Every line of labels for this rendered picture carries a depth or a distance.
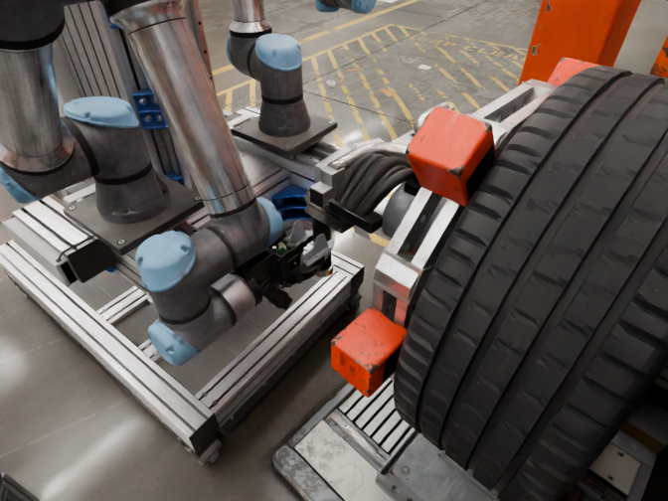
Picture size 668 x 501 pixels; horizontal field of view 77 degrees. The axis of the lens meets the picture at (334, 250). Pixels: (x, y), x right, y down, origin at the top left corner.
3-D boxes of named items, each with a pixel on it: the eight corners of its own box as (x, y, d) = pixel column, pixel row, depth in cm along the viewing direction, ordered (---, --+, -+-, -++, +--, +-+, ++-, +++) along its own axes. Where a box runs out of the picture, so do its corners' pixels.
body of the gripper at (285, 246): (307, 241, 72) (253, 279, 65) (309, 276, 78) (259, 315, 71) (275, 223, 76) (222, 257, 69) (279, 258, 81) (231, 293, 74)
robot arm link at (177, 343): (165, 342, 56) (184, 380, 62) (230, 295, 63) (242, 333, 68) (135, 316, 61) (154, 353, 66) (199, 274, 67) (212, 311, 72)
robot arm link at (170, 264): (191, 210, 61) (210, 267, 68) (118, 249, 55) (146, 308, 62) (225, 229, 57) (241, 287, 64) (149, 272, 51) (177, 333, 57)
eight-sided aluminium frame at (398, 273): (387, 429, 80) (429, 186, 44) (360, 407, 84) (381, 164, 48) (517, 280, 110) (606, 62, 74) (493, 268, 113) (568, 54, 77)
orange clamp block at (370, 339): (407, 360, 64) (368, 401, 59) (367, 331, 68) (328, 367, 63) (413, 332, 60) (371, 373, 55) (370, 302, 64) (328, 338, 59)
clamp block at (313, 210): (342, 235, 73) (342, 210, 70) (305, 214, 78) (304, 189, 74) (361, 222, 76) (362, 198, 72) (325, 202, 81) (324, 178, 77)
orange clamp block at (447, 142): (469, 210, 53) (458, 174, 45) (417, 186, 57) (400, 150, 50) (499, 164, 54) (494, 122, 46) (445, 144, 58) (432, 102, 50)
